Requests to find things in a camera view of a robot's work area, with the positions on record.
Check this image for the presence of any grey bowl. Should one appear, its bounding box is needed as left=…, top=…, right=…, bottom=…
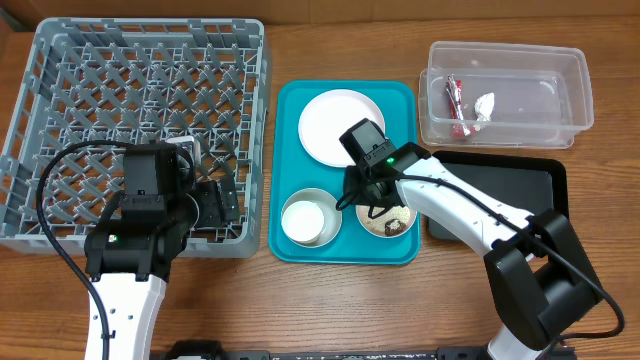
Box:
left=281, top=188, right=342, bottom=248

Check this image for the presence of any pile of rice grains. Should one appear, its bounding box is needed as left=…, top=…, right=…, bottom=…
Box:
left=360, top=204, right=413, bottom=236

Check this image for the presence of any pink bowl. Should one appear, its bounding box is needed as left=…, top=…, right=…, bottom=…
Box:
left=355, top=202, right=418, bottom=239

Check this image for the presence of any brown food scrap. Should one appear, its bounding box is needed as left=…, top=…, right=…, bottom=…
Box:
left=384, top=219, right=406, bottom=237

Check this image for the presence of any white cup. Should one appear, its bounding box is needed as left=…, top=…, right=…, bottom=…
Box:
left=281, top=201, right=325, bottom=244

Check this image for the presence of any large white round plate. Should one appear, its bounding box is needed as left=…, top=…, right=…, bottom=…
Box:
left=298, top=89, right=386, bottom=168

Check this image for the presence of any red foil snack wrapper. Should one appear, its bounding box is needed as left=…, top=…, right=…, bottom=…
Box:
left=445, top=75, right=471, bottom=138

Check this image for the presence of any white napkin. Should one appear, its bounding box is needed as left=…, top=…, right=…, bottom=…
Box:
left=474, top=92, right=495, bottom=122

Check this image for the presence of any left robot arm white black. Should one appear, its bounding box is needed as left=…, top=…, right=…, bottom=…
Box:
left=84, top=143, right=240, bottom=359

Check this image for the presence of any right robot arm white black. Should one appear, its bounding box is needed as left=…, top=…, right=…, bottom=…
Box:
left=336, top=119, right=602, bottom=359

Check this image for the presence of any black waste tray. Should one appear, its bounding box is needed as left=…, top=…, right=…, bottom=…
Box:
left=433, top=150, right=569, bottom=216

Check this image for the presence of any grey plastic dish rack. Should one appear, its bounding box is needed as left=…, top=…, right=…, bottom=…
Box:
left=1, top=18, right=272, bottom=258

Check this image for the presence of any clear plastic storage bin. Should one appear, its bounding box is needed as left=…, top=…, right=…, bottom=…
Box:
left=418, top=41, right=594, bottom=149

